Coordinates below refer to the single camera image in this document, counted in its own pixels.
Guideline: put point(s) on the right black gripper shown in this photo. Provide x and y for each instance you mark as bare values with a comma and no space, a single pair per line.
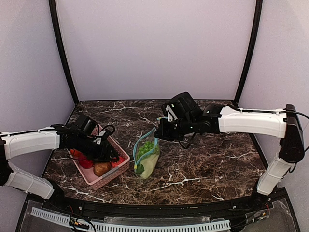
164,129

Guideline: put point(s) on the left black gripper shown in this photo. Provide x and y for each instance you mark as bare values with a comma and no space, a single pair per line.
104,152

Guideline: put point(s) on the red toy tomato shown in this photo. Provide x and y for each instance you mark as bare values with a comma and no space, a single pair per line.
117,163

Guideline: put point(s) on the green toy bell pepper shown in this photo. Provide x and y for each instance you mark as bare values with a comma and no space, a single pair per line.
145,147

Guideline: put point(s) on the clear zip bag blue zipper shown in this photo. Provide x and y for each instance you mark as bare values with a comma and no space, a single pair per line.
149,136

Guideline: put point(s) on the pink perforated plastic basket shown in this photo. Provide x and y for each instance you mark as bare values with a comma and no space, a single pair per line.
96,182

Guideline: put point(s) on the green toy leafy vegetable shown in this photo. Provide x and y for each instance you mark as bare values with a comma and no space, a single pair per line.
139,169

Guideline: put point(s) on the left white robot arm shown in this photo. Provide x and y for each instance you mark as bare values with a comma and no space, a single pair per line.
84,135

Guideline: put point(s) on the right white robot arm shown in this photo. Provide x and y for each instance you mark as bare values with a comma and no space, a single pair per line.
183,116

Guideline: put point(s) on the brown toy potato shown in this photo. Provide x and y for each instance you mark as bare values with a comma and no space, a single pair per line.
102,168

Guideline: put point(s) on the red toy fruit front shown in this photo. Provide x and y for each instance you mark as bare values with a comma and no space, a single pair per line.
85,162

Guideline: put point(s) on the orange toy fruit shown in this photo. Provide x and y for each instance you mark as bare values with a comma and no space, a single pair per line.
75,153

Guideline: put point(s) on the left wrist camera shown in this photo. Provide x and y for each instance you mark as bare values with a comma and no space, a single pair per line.
100,134

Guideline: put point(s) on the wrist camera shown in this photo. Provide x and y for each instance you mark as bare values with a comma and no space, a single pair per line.
168,112
100,134

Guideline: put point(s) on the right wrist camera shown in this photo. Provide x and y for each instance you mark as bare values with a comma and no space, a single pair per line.
168,112

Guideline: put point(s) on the white slotted cable duct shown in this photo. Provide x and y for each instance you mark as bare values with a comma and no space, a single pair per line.
123,224

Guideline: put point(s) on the black front rail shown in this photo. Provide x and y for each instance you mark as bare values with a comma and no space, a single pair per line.
160,205

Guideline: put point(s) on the left black frame post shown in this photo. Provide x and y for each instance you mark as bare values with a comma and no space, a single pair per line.
61,50

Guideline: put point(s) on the black frame post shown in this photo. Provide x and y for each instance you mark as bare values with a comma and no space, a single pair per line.
250,50
61,50

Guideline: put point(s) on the right black frame post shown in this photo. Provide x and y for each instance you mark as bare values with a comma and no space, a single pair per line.
250,50

